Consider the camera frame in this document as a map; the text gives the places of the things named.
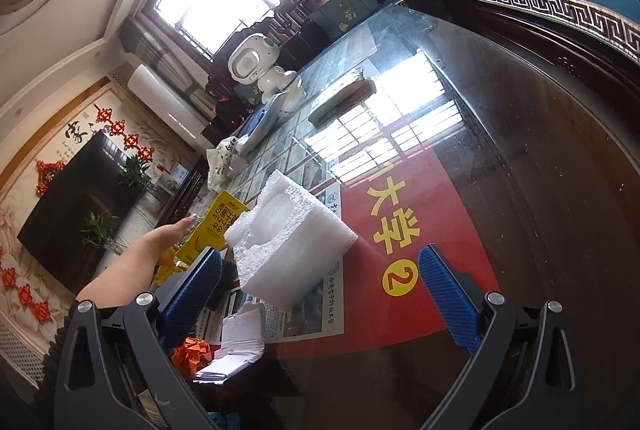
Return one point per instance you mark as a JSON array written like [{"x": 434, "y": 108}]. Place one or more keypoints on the person's left hand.
[{"x": 162, "y": 242}]

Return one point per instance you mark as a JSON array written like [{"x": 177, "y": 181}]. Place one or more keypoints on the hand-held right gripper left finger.
[{"x": 192, "y": 290}]

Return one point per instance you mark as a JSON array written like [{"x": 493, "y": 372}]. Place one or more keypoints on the white wipes packet blue lid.
[{"x": 270, "y": 110}]

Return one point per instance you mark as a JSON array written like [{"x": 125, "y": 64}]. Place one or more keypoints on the yellow plastic wrapper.
[{"x": 170, "y": 269}]

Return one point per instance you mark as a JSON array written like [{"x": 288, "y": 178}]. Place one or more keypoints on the striped curtain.
[{"x": 160, "y": 60}]

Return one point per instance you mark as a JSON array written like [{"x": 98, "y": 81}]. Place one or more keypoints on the long carved wooden sofa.
[{"x": 575, "y": 55}]

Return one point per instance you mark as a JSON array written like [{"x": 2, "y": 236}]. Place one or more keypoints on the white paper sheets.
[{"x": 235, "y": 345}]

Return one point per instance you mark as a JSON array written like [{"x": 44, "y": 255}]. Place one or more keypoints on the teal embroidered armchair pillow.
[{"x": 345, "y": 7}]

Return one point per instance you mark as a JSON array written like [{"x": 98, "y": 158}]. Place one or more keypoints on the bamboo plant glass vase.
[
  {"x": 102, "y": 230},
  {"x": 135, "y": 172}
]

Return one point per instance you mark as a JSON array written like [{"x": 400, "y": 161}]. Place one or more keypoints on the white printed plastic bag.
[{"x": 222, "y": 160}]

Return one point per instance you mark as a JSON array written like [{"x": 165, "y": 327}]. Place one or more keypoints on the dark wooden television cabinet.
[{"x": 185, "y": 190}]

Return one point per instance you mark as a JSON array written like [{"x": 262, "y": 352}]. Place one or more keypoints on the white toy robot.
[{"x": 255, "y": 65}]

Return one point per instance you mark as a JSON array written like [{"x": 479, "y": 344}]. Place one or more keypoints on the person's left forearm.
[{"x": 115, "y": 280}]

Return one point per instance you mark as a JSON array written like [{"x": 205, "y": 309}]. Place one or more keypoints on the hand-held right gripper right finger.
[{"x": 450, "y": 295}]

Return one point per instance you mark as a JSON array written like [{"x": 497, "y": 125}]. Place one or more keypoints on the small white boxes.
[{"x": 175, "y": 175}]

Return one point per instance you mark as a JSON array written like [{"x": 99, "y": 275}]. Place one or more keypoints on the teal wrapper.
[{"x": 220, "y": 421}]

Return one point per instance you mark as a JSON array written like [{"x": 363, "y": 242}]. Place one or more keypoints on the black television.
[{"x": 75, "y": 205}]

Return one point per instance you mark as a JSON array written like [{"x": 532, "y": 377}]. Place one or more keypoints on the yellow carton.
[{"x": 215, "y": 230}]

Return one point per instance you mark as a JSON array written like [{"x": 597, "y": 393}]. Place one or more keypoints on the orange wrapper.
[{"x": 192, "y": 352}]

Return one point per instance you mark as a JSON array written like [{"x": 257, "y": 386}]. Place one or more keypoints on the white foam block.
[{"x": 285, "y": 240}]

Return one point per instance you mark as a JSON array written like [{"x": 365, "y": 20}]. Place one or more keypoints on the flat white packet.
[{"x": 340, "y": 100}]

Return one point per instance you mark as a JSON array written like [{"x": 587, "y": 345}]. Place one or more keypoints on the red diamond knot decoration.
[{"x": 47, "y": 175}]

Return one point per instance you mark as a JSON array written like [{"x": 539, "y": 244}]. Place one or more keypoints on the white standing air conditioner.
[{"x": 165, "y": 105}]

